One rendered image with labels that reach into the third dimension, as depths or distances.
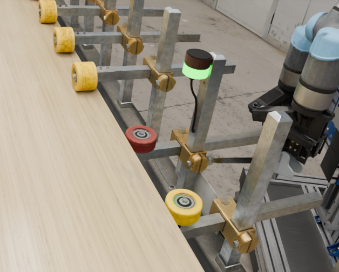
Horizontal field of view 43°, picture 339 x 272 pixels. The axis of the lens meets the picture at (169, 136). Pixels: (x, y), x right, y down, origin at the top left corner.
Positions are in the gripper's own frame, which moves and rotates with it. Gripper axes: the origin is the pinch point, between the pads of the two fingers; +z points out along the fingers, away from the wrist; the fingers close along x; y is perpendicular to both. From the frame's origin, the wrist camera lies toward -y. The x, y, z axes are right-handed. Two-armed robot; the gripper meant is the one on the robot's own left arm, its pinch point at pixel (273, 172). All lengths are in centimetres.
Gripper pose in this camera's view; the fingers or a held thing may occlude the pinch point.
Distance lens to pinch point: 105.0
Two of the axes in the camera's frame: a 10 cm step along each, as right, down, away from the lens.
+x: 7.1, -3.0, 6.4
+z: -1.6, 8.2, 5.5
